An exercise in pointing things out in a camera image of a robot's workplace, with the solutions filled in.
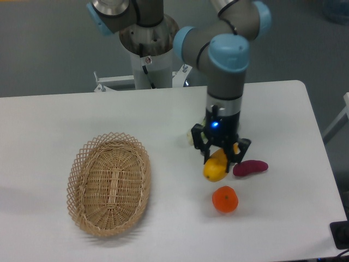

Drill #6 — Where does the black device at table edge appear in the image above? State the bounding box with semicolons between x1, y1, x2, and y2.
329;221;348;249

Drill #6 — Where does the yellow mango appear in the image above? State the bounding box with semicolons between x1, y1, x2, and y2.
203;148;228;182

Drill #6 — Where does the green bok choy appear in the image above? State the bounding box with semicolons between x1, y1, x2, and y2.
186;117;206;146

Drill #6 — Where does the white post at right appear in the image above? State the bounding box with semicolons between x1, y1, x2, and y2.
322;92;348;145

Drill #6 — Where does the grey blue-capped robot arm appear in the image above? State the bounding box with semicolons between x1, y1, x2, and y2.
87;1;272;168

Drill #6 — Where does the purple sweet potato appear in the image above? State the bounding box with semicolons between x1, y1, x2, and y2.
233;160;269;177

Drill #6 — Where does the woven wicker basket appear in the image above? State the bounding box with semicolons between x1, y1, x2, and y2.
67;132;151;237

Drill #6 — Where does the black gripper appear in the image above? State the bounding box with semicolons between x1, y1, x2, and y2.
191;105;251;172

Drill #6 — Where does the orange tangerine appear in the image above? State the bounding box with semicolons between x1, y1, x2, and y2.
212;186;239;213

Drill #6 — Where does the white metal frame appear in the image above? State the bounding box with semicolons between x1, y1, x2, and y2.
94;64;192;92

